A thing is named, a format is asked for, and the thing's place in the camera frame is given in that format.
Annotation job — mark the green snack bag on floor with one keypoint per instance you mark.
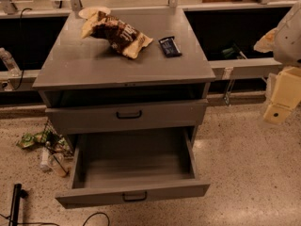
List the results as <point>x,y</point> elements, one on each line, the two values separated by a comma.
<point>29,140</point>

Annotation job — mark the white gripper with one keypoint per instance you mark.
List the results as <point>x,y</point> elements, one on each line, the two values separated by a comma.
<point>289,40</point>

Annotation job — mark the clear plastic water bottle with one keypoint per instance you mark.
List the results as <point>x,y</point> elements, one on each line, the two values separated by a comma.
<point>10,63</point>

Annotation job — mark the closed grey upper drawer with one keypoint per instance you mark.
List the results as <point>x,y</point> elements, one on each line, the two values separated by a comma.
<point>109,118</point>

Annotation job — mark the green object behind rail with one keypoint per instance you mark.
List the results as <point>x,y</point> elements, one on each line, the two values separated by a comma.
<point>233,52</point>

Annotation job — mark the white paper plate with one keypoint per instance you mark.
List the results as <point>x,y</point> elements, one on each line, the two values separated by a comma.
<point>86,13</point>

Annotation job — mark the brown and cream chip bag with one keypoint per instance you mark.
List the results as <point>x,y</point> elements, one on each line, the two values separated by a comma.
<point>123,38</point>

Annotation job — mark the open grey lower drawer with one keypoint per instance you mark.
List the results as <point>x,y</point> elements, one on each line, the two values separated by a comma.
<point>132,166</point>

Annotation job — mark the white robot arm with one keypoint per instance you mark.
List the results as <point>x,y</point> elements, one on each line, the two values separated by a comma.
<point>284,42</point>

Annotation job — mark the grey drawer cabinet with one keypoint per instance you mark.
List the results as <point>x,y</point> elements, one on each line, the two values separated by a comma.
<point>88,72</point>

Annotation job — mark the clear bottle on floor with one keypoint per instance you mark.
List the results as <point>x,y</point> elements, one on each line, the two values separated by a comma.
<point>45,152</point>

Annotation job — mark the black stand on floor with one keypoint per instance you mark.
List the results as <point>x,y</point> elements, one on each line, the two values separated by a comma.
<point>18,194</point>

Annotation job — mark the dark blue rxbar wrapper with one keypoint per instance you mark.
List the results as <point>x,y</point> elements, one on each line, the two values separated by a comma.
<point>169,47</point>

